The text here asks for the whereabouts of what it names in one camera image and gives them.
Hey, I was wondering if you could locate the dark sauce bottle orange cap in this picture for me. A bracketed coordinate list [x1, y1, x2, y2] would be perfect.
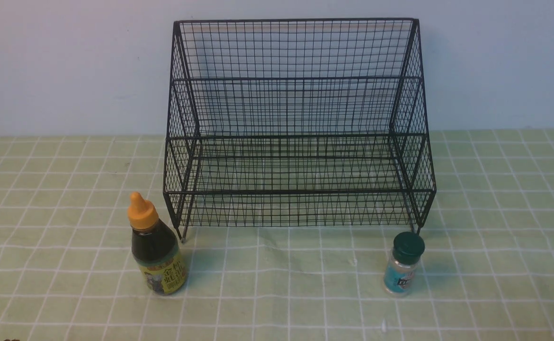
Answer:
[127, 192, 188, 295]

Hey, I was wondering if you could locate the small shaker bottle green cap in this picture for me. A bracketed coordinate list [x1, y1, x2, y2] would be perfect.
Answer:
[383, 232, 426, 296]

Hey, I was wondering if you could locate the green checkered tablecloth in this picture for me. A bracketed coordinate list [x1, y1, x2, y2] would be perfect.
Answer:
[0, 129, 554, 341]

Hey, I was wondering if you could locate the black wire mesh rack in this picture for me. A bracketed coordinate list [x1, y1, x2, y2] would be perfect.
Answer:
[163, 18, 437, 241]

